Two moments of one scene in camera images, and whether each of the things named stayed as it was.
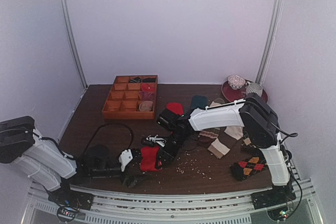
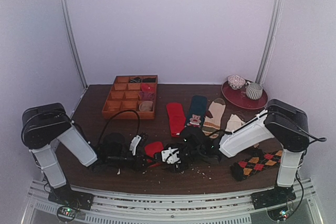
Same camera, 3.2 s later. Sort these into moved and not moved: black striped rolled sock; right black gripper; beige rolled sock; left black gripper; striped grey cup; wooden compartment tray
Moved: left black gripper; right black gripper
Not moved: black striped rolled sock; beige rolled sock; striped grey cup; wooden compartment tray
